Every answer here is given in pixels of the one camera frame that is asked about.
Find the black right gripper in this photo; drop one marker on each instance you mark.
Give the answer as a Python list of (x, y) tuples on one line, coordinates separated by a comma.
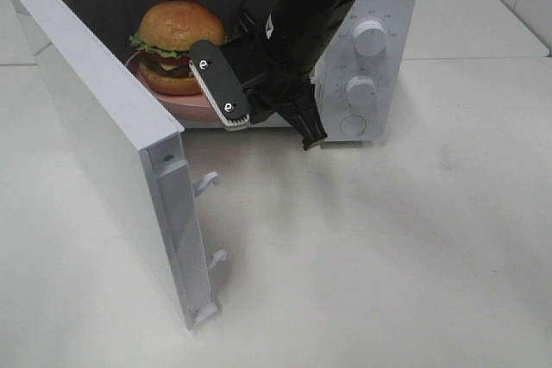
[(273, 62)]

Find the white microwave oven body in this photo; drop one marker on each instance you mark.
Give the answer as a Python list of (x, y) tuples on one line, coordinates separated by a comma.
[(114, 21)]

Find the white microwave door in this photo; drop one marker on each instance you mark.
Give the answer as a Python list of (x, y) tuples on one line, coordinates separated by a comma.
[(130, 147)]

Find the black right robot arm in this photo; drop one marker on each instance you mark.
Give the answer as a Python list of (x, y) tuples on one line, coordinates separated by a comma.
[(266, 69)]

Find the burger with lettuce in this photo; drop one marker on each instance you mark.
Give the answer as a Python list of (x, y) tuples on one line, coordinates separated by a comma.
[(164, 38)]

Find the white upper power knob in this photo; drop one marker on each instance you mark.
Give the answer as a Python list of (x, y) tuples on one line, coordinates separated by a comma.
[(369, 37)]

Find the pink round plate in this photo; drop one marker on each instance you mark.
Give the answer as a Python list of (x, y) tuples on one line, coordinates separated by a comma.
[(193, 108)]

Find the white lower timer knob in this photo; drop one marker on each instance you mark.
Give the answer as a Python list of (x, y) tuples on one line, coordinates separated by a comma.
[(361, 91)]

